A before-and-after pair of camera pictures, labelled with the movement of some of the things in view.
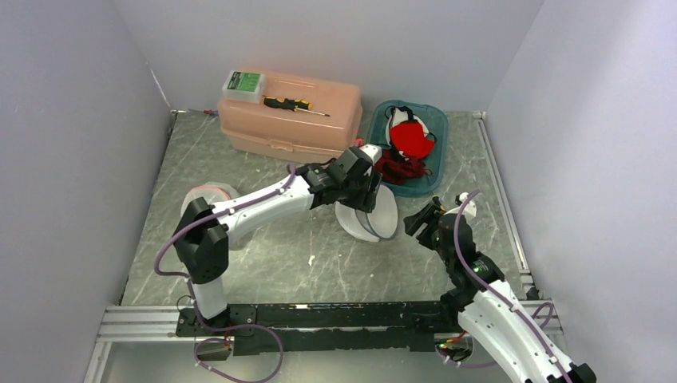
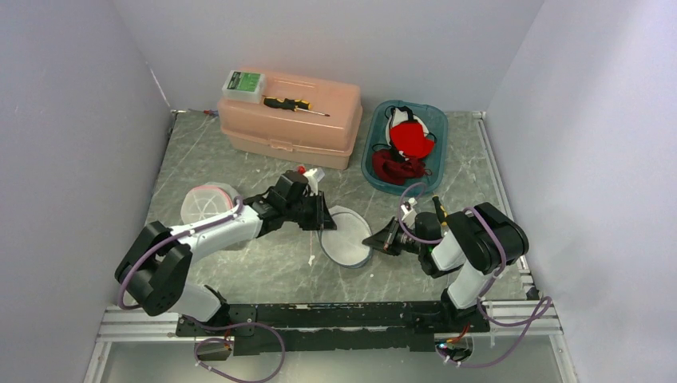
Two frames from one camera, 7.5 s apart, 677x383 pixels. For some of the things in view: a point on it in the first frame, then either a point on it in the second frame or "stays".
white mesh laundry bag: x=378 y=223 → x=343 y=246
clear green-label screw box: x=243 y=86 stays
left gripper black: x=366 y=200 → x=322 y=219
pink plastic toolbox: x=293 y=135 stays
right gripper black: x=428 y=215 → x=384 y=238
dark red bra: x=395 y=169 stays
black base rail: x=260 y=329 stays
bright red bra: x=409 y=137 stays
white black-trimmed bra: x=397 y=115 stays
